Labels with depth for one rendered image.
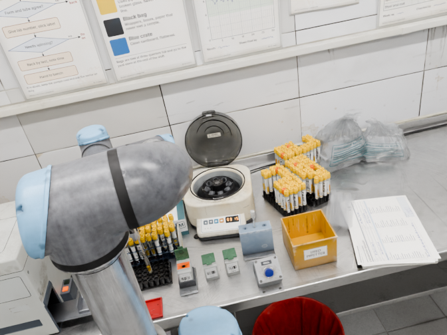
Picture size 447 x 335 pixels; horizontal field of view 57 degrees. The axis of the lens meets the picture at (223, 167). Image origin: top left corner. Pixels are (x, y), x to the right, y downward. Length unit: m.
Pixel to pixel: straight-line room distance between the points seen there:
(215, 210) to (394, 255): 0.57
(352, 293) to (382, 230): 0.68
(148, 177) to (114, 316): 0.25
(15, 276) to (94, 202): 0.67
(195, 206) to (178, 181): 0.81
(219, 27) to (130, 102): 0.42
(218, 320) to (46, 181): 0.46
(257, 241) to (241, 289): 0.15
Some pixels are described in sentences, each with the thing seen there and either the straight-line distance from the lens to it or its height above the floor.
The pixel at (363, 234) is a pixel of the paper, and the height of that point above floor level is 0.89.
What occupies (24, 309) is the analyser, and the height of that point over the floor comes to 1.00.
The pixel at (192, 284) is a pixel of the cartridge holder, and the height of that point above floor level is 0.90.
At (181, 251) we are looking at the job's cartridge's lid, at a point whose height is 0.98.
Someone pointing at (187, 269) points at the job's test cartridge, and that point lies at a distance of 1.23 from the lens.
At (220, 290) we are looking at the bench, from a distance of 1.25.
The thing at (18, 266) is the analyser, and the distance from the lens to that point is 1.16.
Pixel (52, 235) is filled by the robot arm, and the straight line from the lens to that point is 0.56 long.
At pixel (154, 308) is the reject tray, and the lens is 1.26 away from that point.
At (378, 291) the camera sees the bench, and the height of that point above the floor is 0.27.
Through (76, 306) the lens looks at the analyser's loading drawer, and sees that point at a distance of 1.27.
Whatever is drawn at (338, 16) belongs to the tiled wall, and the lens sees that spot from 1.62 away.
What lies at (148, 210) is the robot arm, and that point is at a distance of 0.55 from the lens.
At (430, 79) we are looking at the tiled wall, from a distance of 1.90.
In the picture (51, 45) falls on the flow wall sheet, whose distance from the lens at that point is 1.52.
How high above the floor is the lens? 1.81
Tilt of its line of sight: 32 degrees down
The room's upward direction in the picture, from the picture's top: 10 degrees counter-clockwise
